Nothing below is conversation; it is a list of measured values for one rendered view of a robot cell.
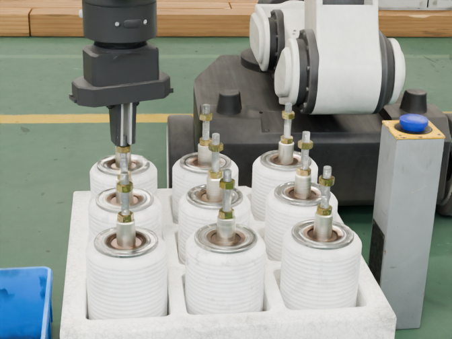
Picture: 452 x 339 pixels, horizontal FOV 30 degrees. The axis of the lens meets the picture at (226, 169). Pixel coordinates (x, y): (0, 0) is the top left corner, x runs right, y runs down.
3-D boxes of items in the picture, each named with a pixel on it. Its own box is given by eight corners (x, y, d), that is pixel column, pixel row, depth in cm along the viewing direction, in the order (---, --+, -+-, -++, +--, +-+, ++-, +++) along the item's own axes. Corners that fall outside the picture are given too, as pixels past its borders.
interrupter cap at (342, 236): (354, 254, 98) (355, 249, 98) (290, 249, 99) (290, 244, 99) (352, 225, 105) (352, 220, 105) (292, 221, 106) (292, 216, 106)
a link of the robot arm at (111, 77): (84, 114, 98) (79, 12, 93) (60, 91, 106) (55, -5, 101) (183, 101, 103) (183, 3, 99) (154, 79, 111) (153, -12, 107)
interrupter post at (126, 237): (132, 250, 98) (132, 225, 97) (113, 248, 98) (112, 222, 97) (138, 241, 100) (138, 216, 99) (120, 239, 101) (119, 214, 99)
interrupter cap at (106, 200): (137, 219, 106) (137, 214, 105) (84, 208, 108) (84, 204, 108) (163, 196, 112) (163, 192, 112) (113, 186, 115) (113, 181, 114)
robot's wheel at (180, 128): (166, 194, 173) (166, 100, 165) (191, 193, 173) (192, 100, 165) (169, 239, 154) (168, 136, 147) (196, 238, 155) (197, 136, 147)
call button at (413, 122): (394, 126, 121) (395, 113, 120) (421, 126, 122) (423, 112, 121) (403, 136, 118) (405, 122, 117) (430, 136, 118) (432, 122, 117)
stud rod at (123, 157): (122, 192, 109) (121, 137, 106) (119, 189, 109) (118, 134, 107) (129, 190, 109) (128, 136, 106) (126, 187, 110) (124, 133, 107)
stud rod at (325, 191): (326, 227, 101) (330, 169, 98) (318, 225, 101) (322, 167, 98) (328, 223, 102) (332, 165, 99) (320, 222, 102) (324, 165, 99)
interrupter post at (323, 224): (332, 242, 101) (334, 217, 100) (312, 241, 101) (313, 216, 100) (331, 233, 103) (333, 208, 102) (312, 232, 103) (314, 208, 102)
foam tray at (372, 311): (79, 292, 137) (73, 190, 130) (314, 281, 141) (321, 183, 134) (67, 461, 101) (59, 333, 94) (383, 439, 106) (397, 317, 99)
